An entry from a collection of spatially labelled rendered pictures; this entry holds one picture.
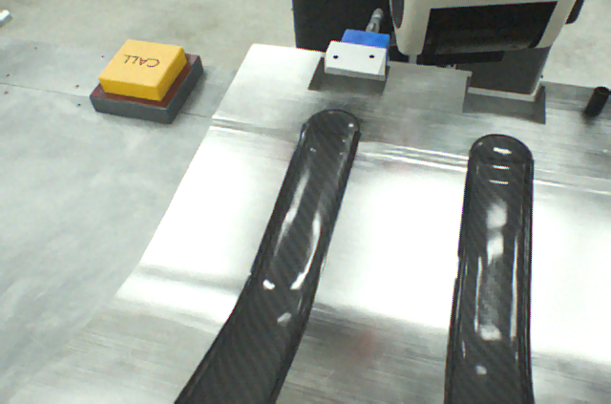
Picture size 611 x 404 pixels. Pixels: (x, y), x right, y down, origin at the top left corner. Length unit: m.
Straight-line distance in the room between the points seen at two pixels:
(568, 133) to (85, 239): 0.36
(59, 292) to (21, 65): 0.29
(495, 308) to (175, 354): 0.16
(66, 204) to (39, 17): 1.95
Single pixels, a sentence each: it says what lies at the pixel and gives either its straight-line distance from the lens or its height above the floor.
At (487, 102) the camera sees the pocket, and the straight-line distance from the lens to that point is 0.42.
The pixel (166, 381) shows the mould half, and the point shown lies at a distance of 0.25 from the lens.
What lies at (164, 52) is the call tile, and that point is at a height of 0.84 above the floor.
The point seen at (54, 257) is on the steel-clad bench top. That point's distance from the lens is 0.45.
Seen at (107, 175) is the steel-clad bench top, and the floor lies 0.80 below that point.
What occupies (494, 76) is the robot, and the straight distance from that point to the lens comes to 1.24.
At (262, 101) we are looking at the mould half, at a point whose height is 0.89.
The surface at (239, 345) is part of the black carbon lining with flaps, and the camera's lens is 0.27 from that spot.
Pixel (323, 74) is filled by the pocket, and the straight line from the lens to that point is 0.42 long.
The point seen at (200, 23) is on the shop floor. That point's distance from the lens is 2.12.
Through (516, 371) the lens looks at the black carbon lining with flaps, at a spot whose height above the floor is 0.88.
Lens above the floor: 1.14
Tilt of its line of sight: 50 degrees down
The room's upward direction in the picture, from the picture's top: 4 degrees counter-clockwise
